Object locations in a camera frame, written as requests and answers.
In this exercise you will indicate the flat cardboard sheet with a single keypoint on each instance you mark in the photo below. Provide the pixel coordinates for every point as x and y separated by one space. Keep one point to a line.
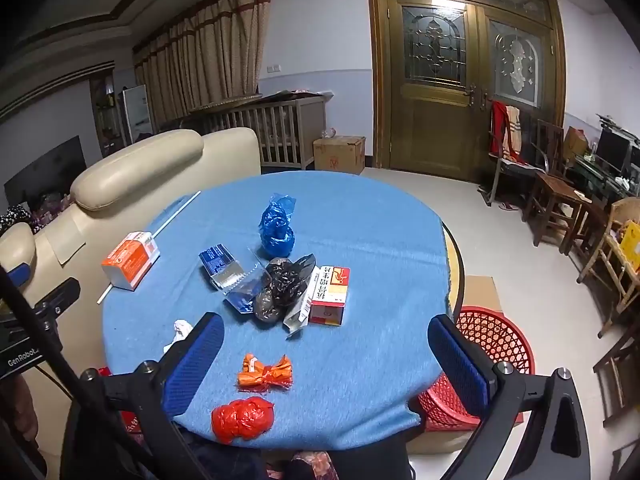
480 292

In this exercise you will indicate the orange and white box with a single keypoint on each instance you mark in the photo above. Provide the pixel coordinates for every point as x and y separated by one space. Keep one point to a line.
127 260

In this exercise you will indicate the red striped cloth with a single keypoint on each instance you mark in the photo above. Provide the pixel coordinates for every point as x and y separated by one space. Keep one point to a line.
500 130

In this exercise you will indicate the white crumpled tissue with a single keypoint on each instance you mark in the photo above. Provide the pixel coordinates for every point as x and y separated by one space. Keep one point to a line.
181 329

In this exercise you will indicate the orange wrapper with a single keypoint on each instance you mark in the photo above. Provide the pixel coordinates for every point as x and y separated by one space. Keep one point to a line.
265 375

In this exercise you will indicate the beige leather sofa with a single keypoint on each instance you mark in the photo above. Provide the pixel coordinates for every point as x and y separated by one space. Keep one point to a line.
150 160

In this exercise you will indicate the white printed pouch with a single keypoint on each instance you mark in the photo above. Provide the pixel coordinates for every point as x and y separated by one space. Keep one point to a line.
300 310

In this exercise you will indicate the woven bamboo tray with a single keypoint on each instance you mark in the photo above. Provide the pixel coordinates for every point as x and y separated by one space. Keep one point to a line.
225 101

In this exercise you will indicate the blue plastic bag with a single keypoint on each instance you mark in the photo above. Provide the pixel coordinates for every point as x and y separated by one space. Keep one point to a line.
275 235

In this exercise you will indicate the red slipper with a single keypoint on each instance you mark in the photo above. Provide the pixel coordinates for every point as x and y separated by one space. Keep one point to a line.
510 205

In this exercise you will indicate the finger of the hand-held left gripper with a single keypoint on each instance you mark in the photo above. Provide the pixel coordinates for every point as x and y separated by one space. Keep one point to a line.
60 295
21 274

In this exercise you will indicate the blue tablecloth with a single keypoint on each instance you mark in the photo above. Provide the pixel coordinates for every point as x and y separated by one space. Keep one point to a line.
350 220

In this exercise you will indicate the black wall television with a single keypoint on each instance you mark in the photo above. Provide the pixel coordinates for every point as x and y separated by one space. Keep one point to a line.
45 175

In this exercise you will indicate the floral cloth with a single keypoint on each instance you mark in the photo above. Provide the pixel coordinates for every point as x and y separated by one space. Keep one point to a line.
45 210

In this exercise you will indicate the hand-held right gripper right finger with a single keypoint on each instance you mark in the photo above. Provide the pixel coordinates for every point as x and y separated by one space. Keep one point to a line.
457 365

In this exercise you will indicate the dark wooden chair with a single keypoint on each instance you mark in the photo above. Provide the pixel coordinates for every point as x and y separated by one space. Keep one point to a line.
547 145

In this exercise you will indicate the light wooden armchair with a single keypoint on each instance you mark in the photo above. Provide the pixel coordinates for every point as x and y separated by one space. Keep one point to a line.
615 255

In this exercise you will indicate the person's dark clothing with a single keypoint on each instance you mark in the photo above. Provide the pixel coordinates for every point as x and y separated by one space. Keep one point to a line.
350 462

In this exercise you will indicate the dark chair frame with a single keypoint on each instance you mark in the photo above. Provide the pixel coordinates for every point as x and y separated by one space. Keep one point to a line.
620 375

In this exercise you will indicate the thin white rod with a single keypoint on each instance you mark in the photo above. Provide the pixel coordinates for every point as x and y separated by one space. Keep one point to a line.
175 212

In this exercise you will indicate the brown cardboard box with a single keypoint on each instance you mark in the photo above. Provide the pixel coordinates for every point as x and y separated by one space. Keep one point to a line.
340 155

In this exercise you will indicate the person's left forearm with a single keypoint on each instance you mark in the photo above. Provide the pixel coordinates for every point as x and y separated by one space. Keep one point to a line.
15 410

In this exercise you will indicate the red plastic basket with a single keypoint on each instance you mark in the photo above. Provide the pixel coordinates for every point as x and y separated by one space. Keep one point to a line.
500 335

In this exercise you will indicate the glass stand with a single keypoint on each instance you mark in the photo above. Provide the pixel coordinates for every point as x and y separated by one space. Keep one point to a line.
595 175

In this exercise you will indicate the beige curtain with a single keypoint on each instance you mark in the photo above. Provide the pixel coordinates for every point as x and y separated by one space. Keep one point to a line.
215 50

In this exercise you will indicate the red plastic bag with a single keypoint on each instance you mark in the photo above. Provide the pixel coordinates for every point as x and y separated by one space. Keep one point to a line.
242 417

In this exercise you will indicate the open brown box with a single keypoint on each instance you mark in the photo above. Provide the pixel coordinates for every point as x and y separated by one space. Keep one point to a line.
575 142

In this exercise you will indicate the dark display cabinet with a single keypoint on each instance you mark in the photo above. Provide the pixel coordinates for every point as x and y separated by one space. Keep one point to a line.
106 115

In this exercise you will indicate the wooden crib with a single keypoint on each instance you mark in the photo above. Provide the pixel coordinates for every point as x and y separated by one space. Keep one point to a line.
290 135

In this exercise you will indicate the metal chair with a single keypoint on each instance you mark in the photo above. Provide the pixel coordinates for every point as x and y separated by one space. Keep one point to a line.
510 170

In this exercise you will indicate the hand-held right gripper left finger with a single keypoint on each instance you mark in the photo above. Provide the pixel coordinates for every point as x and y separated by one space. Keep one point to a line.
195 360

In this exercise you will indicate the red yellow white box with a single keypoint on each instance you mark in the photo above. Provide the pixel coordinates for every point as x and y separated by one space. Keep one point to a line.
330 300

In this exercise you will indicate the black monitor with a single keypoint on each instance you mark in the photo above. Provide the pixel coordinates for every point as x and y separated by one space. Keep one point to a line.
612 150

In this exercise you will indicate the clear plastic bottle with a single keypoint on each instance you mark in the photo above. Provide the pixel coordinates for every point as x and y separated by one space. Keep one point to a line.
328 134

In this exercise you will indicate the black plastic bag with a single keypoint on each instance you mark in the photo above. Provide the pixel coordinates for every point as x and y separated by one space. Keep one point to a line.
282 280

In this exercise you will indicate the blue medicine box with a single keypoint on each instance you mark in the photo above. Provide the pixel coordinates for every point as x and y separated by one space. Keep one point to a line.
215 256

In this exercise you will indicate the wooden double door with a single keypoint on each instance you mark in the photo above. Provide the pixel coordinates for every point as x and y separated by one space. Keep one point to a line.
430 125

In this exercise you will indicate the white standing air conditioner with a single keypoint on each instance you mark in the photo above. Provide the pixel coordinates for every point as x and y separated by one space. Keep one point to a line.
136 112

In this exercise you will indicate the dark wooden stool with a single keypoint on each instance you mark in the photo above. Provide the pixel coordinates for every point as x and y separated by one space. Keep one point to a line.
555 187

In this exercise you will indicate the clear blister pack blue card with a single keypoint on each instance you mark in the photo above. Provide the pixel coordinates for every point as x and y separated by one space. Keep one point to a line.
240 295

